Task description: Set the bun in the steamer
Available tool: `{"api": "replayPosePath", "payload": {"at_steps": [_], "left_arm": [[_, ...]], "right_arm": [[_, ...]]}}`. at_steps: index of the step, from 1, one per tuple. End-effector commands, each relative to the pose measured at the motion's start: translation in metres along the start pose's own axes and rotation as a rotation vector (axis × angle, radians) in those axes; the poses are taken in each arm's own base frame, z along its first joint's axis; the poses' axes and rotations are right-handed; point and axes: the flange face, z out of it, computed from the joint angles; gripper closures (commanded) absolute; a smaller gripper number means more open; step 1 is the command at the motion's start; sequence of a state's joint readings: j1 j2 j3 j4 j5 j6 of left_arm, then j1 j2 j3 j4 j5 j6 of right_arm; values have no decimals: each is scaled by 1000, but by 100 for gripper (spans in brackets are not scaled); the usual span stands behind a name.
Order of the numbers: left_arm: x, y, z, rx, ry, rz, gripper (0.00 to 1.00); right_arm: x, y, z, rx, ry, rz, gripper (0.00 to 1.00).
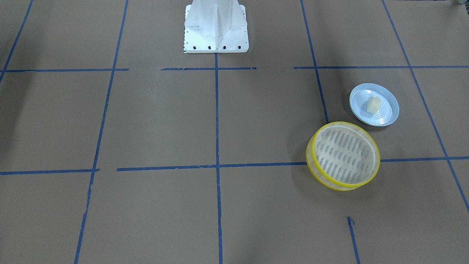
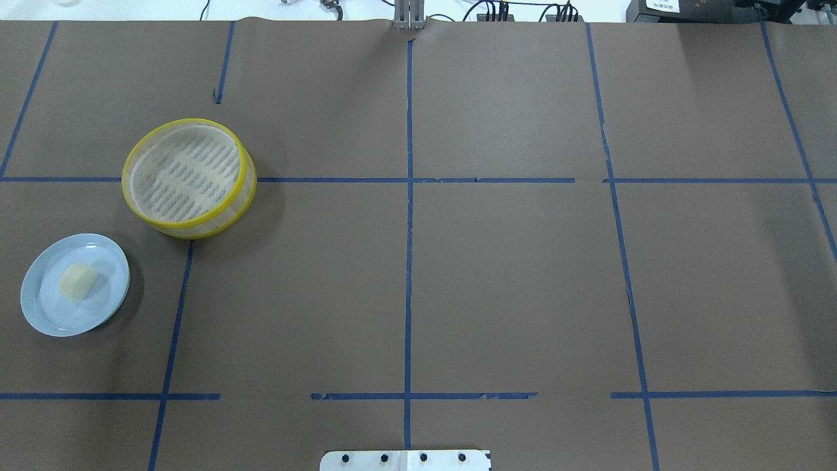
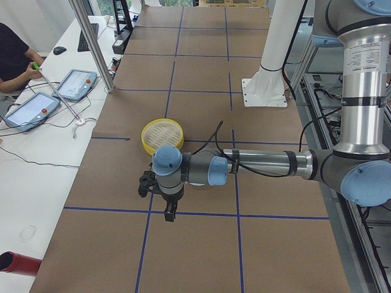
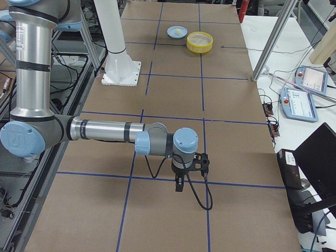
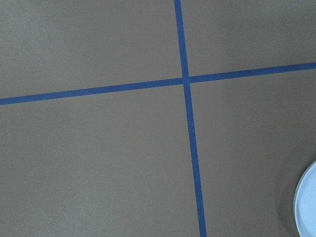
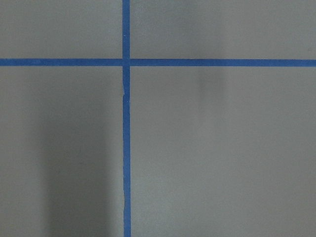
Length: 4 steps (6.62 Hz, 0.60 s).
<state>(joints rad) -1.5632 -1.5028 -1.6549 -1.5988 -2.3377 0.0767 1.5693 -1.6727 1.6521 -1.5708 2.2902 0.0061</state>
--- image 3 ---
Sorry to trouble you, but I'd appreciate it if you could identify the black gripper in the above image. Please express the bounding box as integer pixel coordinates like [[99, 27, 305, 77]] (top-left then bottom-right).
[[163, 195, 180, 222]]

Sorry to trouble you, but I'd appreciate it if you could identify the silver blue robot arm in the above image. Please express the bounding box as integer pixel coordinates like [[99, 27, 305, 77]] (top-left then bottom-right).
[[139, 1, 390, 222]]

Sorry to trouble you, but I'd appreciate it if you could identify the yellow round steamer basket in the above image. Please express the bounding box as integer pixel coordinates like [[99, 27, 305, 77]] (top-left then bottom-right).
[[141, 118, 184, 156]]

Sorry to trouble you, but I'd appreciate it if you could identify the far blue teach pendant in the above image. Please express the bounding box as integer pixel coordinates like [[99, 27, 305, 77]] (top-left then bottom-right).
[[57, 69, 98, 102]]

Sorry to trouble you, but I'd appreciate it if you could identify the blue teach pendant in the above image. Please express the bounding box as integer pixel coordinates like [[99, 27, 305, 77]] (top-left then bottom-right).
[[57, 69, 98, 102], [4, 92, 60, 131]]

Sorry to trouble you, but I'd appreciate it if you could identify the red cylinder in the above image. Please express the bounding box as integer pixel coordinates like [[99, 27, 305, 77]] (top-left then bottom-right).
[[1, 251, 42, 277]]

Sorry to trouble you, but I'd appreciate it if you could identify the near blue teach pendant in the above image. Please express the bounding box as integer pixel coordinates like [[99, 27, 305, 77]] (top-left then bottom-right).
[[4, 92, 60, 131]]

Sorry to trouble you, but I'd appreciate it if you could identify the black box on desk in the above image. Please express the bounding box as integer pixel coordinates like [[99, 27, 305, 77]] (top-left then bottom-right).
[[112, 29, 131, 55]]

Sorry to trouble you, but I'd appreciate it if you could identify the black keyboard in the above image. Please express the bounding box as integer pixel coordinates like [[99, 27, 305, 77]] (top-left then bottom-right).
[[77, 23, 100, 52]]

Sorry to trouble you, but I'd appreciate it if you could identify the black computer mouse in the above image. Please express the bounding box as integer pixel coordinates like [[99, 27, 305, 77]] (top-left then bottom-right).
[[53, 46, 67, 56]]

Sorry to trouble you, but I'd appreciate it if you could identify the person in black shirt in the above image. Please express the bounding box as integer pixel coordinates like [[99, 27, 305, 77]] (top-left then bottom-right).
[[1, 23, 44, 93]]

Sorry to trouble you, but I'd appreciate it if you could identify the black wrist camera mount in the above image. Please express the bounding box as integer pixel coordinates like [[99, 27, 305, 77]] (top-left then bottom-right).
[[138, 171, 160, 198]]

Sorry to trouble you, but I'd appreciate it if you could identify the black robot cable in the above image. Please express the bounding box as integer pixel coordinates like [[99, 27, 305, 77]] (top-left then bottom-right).
[[192, 120, 309, 178]]

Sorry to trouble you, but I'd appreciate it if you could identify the aluminium frame post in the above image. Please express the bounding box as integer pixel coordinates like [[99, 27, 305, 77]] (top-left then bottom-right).
[[69, 0, 114, 93]]

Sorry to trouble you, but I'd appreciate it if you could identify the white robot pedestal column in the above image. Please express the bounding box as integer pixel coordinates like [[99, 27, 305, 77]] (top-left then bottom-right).
[[242, 0, 307, 107]]

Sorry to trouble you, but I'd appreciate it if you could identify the green handled metal rod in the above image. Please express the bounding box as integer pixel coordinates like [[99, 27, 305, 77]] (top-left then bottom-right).
[[32, 62, 85, 125]]

